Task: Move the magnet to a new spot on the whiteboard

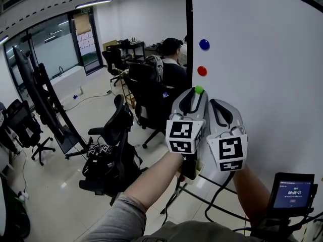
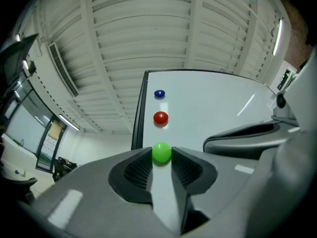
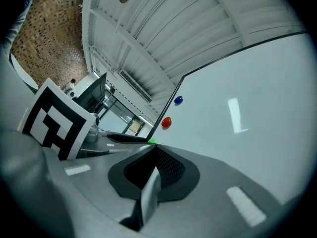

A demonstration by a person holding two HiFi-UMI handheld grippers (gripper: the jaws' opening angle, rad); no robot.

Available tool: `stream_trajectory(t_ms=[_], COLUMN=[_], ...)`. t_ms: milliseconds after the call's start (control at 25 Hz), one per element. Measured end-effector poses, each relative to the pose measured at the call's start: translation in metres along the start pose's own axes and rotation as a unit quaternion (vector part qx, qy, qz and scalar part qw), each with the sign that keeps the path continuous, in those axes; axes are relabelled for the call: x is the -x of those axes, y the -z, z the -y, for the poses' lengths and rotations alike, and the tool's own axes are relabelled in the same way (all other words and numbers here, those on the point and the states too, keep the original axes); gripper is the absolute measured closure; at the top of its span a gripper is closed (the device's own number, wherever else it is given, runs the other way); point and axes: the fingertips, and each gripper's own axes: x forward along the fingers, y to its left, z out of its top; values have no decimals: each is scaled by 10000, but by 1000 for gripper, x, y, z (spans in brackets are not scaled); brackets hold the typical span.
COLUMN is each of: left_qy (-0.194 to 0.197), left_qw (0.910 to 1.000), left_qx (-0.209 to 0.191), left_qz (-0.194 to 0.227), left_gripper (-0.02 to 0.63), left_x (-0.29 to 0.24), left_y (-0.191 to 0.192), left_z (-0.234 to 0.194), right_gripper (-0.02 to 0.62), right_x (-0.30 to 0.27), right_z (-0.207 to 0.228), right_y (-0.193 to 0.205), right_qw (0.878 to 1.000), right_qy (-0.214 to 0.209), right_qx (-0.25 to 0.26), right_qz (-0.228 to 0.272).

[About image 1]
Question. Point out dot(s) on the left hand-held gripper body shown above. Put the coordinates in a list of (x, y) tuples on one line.
[(180, 135)]

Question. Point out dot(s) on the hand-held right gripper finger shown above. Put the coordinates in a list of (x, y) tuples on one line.
[(214, 123), (237, 121)]

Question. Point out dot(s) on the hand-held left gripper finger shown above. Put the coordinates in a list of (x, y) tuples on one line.
[(204, 107), (178, 106)]

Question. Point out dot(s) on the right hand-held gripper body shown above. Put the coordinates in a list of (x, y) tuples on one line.
[(230, 151)]

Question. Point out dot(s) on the green round magnet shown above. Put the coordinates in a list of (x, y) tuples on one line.
[(199, 89)]

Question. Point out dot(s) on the blue round magnet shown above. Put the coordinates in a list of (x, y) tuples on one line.
[(204, 44)]

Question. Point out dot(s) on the person's left forearm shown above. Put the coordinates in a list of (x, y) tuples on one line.
[(154, 178)]

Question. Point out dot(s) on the person's right forearm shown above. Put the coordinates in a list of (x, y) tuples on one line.
[(251, 193)]

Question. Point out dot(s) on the black phone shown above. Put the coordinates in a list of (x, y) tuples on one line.
[(189, 169)]

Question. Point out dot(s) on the white storage box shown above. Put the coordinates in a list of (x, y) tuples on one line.
[(199, 171)]

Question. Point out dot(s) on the grey white backpack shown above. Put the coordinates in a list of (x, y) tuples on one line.
[(156, 64)]

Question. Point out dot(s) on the black mesh office chair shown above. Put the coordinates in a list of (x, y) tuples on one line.
[(118, 135)]

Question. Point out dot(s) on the whiteboard on black stand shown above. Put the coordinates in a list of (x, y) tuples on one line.
[(252, 59)]

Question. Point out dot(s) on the black shelf cart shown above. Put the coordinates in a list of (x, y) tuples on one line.
[(135, 48)]

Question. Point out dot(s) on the black screen device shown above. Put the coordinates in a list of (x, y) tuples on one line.
[(291, 194)]

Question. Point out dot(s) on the pile of idle grippers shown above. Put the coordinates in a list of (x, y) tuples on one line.
[(101, 150)]

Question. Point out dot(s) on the cardboard box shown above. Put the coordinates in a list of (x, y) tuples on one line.
[(109, 45)]

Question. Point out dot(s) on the pale green bottle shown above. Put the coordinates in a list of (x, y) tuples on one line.
[(81, 91)]

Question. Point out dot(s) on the person's grey shirt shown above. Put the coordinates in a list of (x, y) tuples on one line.
[(123, 220)]

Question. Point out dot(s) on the white low cabinet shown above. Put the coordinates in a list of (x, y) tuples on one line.
[(69, 81)]

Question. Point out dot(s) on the brown and white door poster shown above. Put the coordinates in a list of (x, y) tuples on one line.
[(85, 34)]

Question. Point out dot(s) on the long ceiling light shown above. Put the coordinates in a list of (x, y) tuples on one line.
[(93, 3)]

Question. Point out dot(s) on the black display on rolling stand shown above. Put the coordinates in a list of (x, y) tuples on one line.
[(43, 97)]

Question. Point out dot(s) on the white power strip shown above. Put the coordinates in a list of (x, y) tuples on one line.
[(24, 195)]

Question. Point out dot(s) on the brass frame cart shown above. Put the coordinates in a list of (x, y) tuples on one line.
[(128, 94)]

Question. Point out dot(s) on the black device mount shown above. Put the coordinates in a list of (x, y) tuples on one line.
[(277, 227)]

